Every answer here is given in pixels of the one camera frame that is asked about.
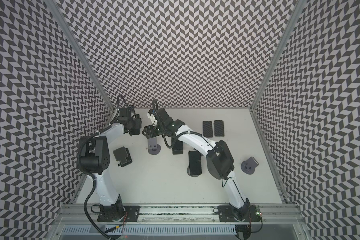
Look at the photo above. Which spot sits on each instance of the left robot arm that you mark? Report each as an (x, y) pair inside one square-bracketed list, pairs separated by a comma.
[(93, 160)]

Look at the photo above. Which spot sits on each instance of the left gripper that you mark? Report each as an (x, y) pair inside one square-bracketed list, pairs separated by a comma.
[(138, 123)]

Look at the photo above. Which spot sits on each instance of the aluminium mounting rail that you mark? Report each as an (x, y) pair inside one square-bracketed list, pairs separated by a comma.
[(185, 214)]

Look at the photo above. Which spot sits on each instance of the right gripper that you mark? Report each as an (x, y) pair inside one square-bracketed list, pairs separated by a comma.
[(150, 131)]

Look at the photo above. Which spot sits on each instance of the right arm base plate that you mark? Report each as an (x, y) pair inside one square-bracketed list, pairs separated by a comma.
[(226, 214)]

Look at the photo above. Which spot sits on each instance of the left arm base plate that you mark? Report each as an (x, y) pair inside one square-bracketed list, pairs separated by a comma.
[(113, 213)]

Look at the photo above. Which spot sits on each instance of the grey stand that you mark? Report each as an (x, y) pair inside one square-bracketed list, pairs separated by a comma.
[(249, 166), (153, 147), (189, 173)]

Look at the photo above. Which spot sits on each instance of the phone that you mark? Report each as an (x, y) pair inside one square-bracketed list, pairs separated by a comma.
[(177, 144), (195, 163), (135, 131), (219, 128), (207, 129)]

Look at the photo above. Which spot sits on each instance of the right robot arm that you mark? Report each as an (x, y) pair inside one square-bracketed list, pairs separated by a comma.
[(218, 155)]

